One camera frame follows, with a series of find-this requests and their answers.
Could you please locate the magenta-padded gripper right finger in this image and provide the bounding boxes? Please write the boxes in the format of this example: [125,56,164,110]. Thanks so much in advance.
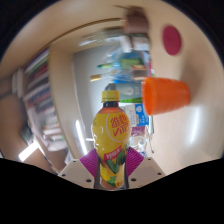
[125,146,167,190]

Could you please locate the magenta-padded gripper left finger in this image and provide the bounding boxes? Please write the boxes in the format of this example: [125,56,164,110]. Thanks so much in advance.
[58,147,102,190]

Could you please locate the yellow drink bottle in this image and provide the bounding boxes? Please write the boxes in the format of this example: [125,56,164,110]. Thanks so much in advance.
[91,89,132,191]

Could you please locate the white desk lamp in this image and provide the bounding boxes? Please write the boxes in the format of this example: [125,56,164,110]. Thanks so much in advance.
[74,119,89,156]

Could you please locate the ceiling tube light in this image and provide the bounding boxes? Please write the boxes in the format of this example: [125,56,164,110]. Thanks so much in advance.
[18,140,40,163]

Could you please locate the blue and white box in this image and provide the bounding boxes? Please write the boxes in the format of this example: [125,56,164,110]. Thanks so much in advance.
[126,103,150,128]

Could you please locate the orange plastic cup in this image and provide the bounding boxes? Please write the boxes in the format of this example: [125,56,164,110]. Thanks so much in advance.
[141,76,192,117]

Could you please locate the wooden shelf unit with books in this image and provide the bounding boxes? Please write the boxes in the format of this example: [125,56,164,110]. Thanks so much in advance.
[11,46,75,161]

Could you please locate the yellow-capped glass bottle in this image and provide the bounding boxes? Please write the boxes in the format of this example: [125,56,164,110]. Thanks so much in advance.
[89,73,148,83]

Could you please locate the flat round red coaster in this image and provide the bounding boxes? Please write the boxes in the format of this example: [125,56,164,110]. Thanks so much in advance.
[162,25,183,56]

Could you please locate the brown mug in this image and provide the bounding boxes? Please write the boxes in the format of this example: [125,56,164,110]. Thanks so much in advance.
[124,13,150,35]

